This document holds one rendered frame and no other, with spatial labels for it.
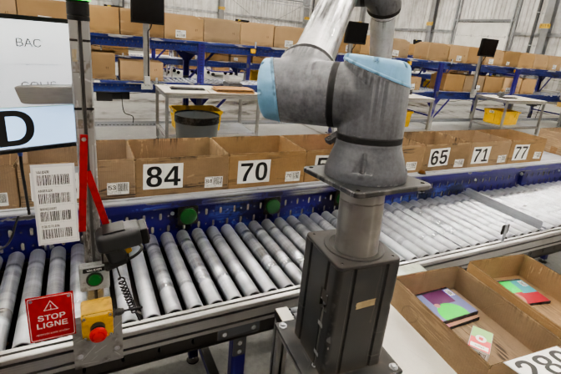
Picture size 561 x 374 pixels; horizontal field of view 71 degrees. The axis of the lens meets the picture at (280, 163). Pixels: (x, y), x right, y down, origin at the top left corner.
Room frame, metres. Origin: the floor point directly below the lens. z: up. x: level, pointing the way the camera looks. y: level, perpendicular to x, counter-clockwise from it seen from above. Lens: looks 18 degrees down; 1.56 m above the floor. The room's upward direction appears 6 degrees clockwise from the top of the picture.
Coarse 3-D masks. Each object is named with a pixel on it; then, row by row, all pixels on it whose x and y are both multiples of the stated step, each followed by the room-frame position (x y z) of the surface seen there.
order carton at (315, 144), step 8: (288, 136) 2.09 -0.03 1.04; (296, 136) 2.12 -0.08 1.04; (304, 136) 2.14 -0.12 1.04; (312, 136) 2.17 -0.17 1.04; (320, 136) 2.19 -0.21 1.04; (304, 144) 2.14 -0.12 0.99; (312, 144) 2.17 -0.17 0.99; (320, 144) 2.19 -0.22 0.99; (328, 144) 2.22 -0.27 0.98; (312, 152) 1.83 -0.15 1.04; (320, 152) 1.85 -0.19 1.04; (328, 152) 1.87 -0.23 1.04; (312, 160) 1.83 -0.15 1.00; (304, 176) 1.82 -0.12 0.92; (312, 176) 1.84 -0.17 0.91
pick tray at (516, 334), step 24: (408, 288) 1.14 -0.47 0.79; (432, 288) 1.18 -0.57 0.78; (456, 288) 1.21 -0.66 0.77; (480, 288) 1.13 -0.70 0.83; (408, 312) 1.03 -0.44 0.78; (432, 312) 0.95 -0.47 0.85; (480, 312) 1.10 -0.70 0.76; (504, 312) 1.04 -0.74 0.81; (432, 336) 0.93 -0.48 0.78; (456, 336) 0.87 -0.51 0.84; (504, 336) 0.99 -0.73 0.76; (528, 336) 0.96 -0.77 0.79; (552, 336) 0.91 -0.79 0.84; (456, 360) 0.85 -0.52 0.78; (480, 360) 0.79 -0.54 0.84; (504, 360) 0.89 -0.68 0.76
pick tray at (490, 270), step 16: (512, 256) 1.34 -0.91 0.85; (528, 256) 1.34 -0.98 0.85; (480, 272) 1.21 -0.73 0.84; (496, 272) 1.31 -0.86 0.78; (512, 272) 1.34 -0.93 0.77; (528, 272) 1.33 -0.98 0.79; (544, 272) 1.28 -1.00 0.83; (496, 288) 1.14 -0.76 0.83; (544, 288) 1.26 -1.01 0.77; (560, 288) 1.21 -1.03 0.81; (528, 304) 1.03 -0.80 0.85; (544, 304) 1.18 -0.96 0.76; (560, 304) 1.19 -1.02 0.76; (544, 320) 0.98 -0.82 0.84; (560, 320) 1.10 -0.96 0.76; (560, 336) 0.93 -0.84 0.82
